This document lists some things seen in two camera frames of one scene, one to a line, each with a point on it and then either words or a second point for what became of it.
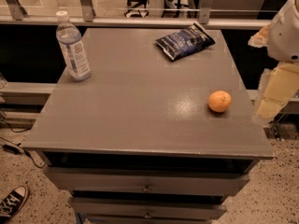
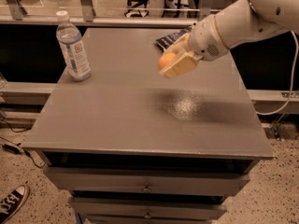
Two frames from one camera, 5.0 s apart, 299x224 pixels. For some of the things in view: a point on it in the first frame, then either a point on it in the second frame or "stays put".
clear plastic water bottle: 71,45 stays put
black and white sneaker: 12,203 stays put
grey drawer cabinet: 160,133 stays put
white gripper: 285,36 -> 204,40
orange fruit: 220,101 -> 165,59
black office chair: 137,7 stays put
